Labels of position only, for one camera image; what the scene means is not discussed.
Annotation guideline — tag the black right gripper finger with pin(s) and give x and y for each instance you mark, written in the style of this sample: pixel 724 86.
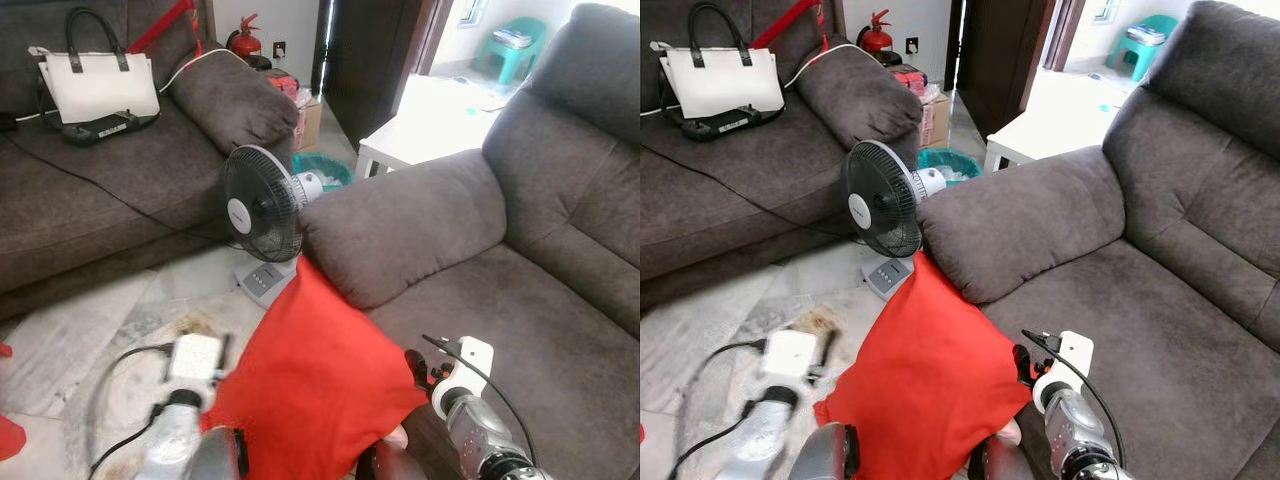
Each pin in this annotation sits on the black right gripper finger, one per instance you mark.
pixel 226 358
pixel 828 350
pixel 416 368
pixel 1022 364

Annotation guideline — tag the red pillow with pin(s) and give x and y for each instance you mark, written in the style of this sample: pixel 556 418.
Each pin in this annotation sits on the red pillow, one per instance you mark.
pixel 925 385
pixel 310 390

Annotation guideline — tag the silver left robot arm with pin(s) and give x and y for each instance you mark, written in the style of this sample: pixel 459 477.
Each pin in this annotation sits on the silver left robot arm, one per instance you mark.
pixel 180 440
pixel 770 440

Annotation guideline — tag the grey-brown two-seat sofa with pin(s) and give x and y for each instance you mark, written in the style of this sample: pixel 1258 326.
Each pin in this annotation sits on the grey-brown two-seat sofa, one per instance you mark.
pixel 520 250
pixel 1150 250

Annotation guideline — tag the grey-brown long sofa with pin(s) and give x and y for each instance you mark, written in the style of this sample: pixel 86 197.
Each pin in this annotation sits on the grey-brown long sofa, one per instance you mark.
pixel 100 190
pixel 730 190

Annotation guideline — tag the black and white fan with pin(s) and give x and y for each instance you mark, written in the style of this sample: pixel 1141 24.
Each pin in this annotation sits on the black and white fan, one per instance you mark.
pixel 262 205
pixel 885 200

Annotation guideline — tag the teal plastic basket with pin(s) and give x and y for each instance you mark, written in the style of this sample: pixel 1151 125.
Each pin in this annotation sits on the teal plastic basket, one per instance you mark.
pixel 325 170
pixel 950 165

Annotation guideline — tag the brown cardboard box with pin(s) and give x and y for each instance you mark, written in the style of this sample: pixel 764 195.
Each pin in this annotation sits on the brown cardboard box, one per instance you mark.
pixel 935 120
pixel 308 125

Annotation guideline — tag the flat black device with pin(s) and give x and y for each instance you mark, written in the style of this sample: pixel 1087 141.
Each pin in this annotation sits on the flat black device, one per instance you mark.
pixel 100 130
pixel 725 125

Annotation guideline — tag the white table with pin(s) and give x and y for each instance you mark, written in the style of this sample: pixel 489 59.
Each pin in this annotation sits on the white table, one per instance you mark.
pixel 430 120
pixel 1060 115

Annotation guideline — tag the red and white packages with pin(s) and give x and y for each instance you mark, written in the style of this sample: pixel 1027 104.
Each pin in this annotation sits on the red and white packages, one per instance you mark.
pixel 910 80
pixel 285 85

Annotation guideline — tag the dark wooden door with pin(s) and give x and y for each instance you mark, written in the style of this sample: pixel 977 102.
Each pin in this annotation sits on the dark wooden door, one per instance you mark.
pixel 1005 55
pixel 375 60

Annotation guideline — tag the red fire extinguisher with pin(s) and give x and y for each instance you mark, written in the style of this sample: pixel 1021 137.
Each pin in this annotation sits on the red fire extinguisher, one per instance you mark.
pixel 876 38
pixel 245 42

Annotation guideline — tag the teal plastic stool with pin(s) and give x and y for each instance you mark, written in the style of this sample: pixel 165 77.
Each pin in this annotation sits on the teal plastic stool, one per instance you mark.
pixel 510 55
pixel 1142 50

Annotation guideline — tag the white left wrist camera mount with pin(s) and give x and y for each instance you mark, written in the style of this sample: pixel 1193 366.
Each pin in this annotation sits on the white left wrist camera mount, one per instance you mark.
pixel 790 353
pixel 195 358

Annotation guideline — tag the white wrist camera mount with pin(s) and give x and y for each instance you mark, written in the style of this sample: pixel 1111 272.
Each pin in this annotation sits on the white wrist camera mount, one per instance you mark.
pixel 1070 360
pixel 790 353
pixel 470 365
pixel 195 358

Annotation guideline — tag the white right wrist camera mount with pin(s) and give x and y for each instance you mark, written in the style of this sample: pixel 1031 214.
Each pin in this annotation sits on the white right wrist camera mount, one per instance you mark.
pixel 470 365
pixel 1070 360

